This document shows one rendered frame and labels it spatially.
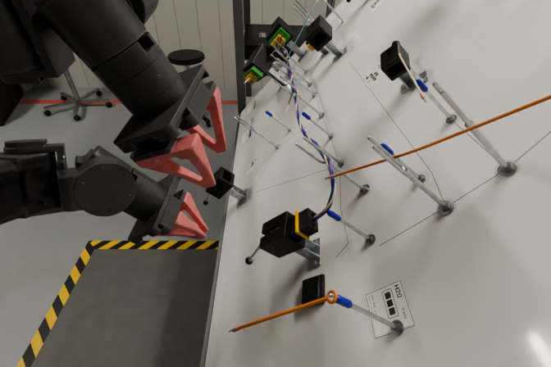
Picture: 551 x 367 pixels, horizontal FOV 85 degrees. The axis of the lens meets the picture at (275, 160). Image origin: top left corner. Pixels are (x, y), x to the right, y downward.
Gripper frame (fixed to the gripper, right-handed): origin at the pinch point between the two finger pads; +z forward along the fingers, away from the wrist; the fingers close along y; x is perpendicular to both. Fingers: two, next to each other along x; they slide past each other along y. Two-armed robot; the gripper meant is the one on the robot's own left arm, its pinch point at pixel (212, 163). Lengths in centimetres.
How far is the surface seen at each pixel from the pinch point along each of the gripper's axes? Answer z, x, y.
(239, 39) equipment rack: 17, 26, 89
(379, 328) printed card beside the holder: 19.0, -13.6, -11.9
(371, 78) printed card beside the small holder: 16.9, -18.0, 34.4
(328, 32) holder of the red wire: 12, -10, 53
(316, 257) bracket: 22.8, -4.9, -0.9
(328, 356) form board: 22.2, -6.8, -14.1
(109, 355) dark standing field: 91, 113, -3
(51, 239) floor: 70, 177, 50
